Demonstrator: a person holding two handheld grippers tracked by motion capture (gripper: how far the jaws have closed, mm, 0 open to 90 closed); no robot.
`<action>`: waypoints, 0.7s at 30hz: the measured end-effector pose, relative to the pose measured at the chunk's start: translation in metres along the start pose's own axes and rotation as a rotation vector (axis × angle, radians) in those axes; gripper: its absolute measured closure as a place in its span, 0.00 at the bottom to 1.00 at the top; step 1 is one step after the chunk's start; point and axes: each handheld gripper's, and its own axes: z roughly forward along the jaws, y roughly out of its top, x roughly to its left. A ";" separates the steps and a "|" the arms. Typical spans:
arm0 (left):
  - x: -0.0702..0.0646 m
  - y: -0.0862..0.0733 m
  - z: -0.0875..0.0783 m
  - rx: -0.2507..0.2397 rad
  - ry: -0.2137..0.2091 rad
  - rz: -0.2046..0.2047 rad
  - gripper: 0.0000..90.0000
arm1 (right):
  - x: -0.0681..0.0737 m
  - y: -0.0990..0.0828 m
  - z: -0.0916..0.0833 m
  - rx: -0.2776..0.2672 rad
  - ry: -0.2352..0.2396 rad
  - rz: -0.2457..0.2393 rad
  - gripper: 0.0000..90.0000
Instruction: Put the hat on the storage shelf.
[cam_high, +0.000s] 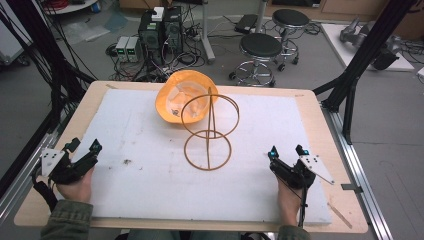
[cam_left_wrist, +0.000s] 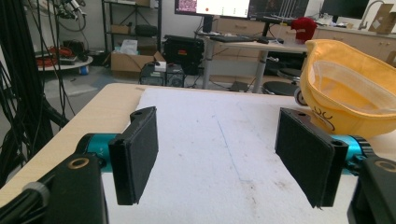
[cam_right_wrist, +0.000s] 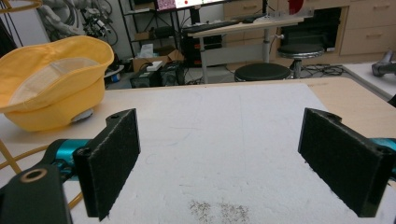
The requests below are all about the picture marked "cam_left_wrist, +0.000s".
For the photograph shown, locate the white office desk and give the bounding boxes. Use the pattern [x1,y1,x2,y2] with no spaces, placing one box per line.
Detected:
[195,33,308,94]

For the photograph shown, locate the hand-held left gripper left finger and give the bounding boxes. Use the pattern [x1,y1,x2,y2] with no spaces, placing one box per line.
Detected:
[108,105,160,206]

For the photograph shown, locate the round white platform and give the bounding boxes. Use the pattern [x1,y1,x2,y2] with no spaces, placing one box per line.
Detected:
[35,55,94,73]

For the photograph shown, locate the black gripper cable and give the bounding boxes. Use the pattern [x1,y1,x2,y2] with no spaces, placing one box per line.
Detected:
[0,174,55,224]

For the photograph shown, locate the small cardboard box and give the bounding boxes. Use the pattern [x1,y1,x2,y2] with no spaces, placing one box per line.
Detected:
[109,24,132,35]

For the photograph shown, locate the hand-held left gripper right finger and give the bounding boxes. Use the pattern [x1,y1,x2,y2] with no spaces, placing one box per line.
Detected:
[275,107,349,209]

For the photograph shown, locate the metal faucet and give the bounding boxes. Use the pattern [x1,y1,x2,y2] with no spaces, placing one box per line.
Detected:
[357,0,386,31]

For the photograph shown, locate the black metal shelf rack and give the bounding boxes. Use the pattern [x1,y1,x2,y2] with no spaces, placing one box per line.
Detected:
[101,0,163,54]

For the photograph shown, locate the small black computer boxes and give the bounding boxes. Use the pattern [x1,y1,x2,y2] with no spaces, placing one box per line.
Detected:
[138,63,187,88]

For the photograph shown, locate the black switched-off monitor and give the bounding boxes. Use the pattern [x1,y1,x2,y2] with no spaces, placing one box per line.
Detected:
[320,0,371,21]

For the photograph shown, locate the black keyboard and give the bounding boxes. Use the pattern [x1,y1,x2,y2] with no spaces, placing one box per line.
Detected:
[209,35,257,44]

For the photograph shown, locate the white caster wheel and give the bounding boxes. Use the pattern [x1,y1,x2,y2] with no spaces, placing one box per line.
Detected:
[293,87,310,107]

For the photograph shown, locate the black bag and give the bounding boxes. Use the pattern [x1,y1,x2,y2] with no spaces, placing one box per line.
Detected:
[134,24,159,38]

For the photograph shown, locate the black equipment case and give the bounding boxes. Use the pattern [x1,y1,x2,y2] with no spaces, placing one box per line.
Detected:
[162,34,205,77]

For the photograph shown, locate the light wooden cabinet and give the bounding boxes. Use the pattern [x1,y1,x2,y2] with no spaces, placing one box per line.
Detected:
[214,17,396,64]

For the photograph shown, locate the bundle of black cables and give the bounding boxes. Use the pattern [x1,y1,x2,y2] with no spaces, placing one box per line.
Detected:
[0,0,71,189]

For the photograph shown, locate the tall cardboard box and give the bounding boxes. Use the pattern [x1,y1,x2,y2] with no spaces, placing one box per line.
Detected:
[368,3,396,35]

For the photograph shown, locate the open cardboard box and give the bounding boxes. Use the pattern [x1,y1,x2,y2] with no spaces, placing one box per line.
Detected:
[109,50,166,75]

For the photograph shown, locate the white paper bag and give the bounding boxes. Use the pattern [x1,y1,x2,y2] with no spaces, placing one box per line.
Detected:
[119,38,139,56]

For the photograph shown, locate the bright computer monitor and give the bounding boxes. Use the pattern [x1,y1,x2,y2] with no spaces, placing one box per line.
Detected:
[174,0,252,19]

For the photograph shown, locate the yellow cap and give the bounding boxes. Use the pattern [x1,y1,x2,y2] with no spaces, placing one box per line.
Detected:
[299,39,396,140]

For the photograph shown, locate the black round stool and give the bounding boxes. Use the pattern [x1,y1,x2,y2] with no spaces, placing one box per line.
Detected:
[262,80,301,96]

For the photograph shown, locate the white table mat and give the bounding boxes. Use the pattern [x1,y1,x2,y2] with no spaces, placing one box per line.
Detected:
[102,87,360,224]

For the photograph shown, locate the red cap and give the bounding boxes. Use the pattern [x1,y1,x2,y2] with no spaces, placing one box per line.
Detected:
[290,17,318,44]

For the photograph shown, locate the orange coiled cable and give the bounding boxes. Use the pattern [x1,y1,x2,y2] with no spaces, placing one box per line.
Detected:
[35,46,69,68]

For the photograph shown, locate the dark computer monitor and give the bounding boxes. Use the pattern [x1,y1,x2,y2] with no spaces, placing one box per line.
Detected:
[248,0,311,21]

